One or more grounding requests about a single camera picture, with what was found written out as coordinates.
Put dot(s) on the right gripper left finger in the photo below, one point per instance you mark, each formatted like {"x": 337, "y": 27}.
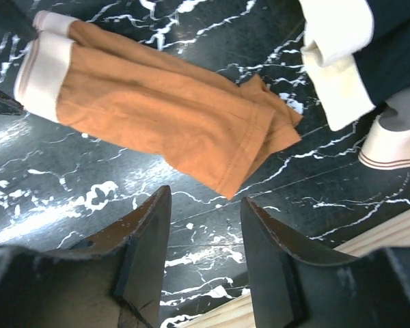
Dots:
{"x": 114, "y": 277}

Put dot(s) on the cream white underwear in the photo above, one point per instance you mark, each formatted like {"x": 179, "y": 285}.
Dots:
{"x": 387, "y": 145}

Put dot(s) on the black underwear beige waistband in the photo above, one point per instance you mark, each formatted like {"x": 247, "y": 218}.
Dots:
{"x": 357, "y": 55}

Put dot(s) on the wooden compartment tray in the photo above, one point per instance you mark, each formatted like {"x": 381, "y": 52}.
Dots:
{"x": 328, "y": 273}

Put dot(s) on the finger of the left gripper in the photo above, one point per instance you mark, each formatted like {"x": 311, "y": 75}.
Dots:
{"x": 9, "y": 106}

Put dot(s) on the brown boxer underwear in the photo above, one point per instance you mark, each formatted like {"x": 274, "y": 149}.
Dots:
{"x": 122, "y": 92}

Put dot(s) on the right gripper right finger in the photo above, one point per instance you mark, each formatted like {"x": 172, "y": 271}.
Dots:
{"x": 287, "y": 259}

